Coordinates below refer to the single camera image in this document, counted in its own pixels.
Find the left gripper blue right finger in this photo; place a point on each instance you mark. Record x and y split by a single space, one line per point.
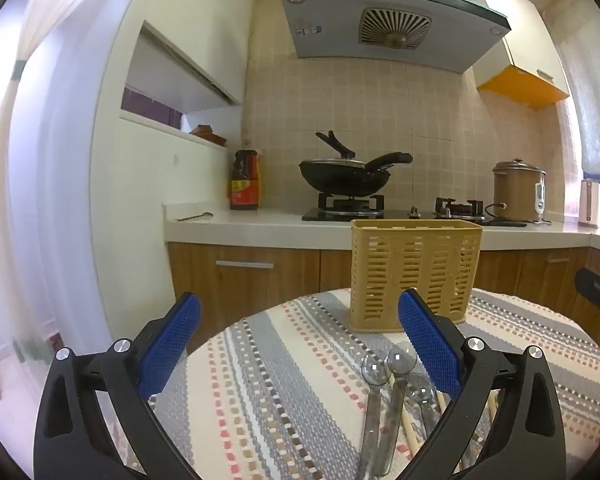
526 439

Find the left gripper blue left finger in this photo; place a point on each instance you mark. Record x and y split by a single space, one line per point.
72 440

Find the clear plastic spoon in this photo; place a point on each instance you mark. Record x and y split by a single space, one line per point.
423 393
375 372
400 361

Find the wooden chopstick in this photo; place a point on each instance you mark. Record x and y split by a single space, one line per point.
441 401
406 420

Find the pink white kettle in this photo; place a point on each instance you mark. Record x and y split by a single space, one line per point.
589 209

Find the brown rice cooker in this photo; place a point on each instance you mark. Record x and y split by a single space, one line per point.
519 191

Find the tan plastic utensil basket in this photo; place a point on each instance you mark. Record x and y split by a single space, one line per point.
438 258

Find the striped woven tablecloth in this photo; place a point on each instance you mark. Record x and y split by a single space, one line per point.
279 395

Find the wooden base cabinets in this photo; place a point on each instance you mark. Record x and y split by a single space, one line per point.
233 282

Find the window roller blind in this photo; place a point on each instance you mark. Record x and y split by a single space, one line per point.
575 28

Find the metal spoon on counter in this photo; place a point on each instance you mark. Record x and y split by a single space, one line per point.
202 215

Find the black wok with lid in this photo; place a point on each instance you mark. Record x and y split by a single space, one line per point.
347 176

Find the black glass gas stove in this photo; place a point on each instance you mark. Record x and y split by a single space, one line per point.
339 209

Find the dark sauce bottle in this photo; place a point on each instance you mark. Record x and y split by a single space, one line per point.
245 181

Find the range hood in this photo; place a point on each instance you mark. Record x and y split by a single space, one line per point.
449 35

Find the orange white wall cabinet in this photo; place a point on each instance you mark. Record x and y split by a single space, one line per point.
524 65

